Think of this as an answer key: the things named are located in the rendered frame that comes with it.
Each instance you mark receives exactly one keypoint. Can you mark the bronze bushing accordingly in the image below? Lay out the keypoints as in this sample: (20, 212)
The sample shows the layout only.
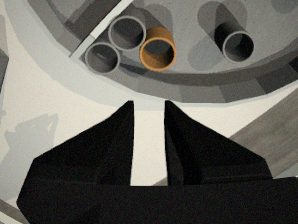
(158, 62)

